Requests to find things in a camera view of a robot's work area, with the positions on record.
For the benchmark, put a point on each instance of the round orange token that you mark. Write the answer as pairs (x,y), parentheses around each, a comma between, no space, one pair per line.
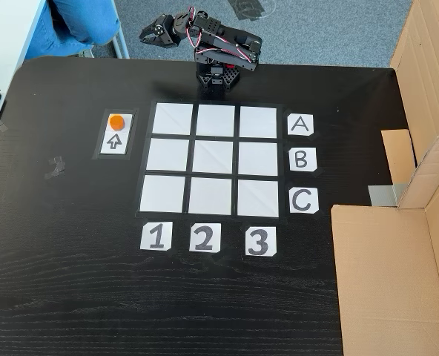
(116,122)

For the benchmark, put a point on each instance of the white taped grid sheet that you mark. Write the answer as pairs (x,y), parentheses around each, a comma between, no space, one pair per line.
(212,157)

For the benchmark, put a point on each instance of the white metal leg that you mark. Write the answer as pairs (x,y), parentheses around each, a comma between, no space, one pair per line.
(120,37)

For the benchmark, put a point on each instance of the red black table clamp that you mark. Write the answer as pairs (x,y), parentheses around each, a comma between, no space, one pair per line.
(229,66)

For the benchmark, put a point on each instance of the person in blue trousers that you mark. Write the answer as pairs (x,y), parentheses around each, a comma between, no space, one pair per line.
(63,26)

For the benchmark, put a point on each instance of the white arrow paper sheet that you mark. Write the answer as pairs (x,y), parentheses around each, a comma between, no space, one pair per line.
(113,142)

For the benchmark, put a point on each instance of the white desk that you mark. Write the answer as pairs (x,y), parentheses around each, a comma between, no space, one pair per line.
(8,37)

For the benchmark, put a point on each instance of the paper sheet letter A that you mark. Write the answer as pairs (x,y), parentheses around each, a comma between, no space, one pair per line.
(300,125)

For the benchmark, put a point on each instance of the clear tape scraps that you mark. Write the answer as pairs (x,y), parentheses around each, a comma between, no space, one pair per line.
(55,167)

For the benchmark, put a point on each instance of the small tape piece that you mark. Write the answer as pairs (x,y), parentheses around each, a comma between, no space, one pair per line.
(2,128)

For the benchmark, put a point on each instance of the paper sheet letter B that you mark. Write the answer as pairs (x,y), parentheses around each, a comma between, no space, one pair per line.
(302,159)

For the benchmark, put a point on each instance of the paper sheet number 1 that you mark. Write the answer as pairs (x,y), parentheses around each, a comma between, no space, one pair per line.
(156,236)

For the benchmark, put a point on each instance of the paper sheet number 2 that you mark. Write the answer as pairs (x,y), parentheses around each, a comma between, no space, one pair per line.
(204,238)

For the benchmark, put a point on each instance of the paper sheet letter C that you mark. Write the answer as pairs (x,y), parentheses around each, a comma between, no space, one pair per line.
(303,201)

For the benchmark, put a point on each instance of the paper sheet number 3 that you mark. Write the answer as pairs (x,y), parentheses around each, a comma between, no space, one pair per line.
(261,242)

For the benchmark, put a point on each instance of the brown cardboard screen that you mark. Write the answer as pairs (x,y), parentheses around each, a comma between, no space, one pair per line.
(386,278)

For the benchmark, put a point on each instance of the grey duct tape strip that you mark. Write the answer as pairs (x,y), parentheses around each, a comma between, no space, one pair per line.
(382,194)

